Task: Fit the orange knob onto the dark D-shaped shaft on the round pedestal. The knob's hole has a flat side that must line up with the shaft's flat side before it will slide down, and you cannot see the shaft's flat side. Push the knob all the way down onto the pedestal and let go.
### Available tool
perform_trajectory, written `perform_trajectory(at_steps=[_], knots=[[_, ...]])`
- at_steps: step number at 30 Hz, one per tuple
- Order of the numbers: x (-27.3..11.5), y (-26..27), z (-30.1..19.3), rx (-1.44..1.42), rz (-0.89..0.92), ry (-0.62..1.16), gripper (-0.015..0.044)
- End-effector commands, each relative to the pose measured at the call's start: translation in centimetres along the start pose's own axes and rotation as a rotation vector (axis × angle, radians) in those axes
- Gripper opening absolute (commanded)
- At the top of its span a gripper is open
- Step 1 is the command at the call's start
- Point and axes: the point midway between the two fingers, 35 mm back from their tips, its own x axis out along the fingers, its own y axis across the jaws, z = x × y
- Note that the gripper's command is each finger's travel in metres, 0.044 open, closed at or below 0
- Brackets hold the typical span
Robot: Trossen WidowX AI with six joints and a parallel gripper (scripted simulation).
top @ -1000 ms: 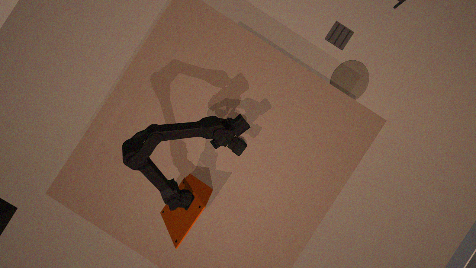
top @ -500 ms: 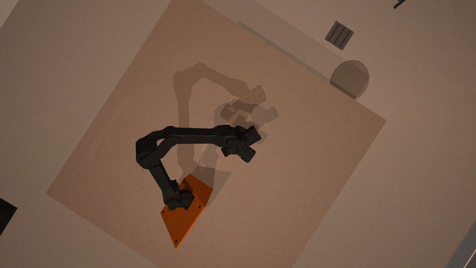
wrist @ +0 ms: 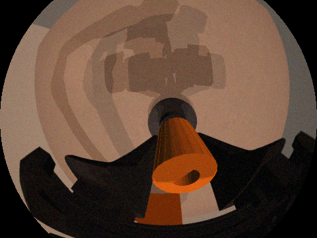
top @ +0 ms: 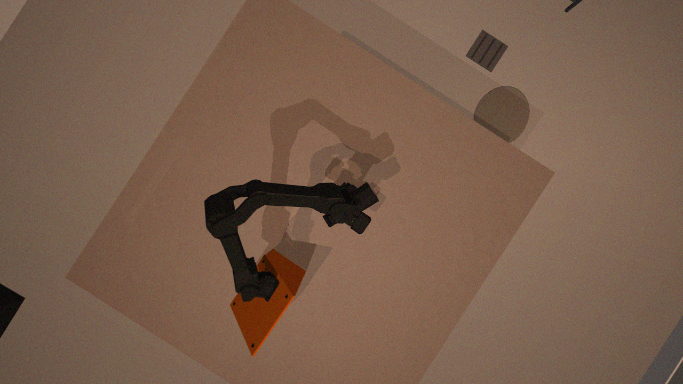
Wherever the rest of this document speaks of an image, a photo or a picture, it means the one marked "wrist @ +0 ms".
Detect orange knob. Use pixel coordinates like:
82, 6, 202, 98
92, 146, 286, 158
151, 117, 217, 193

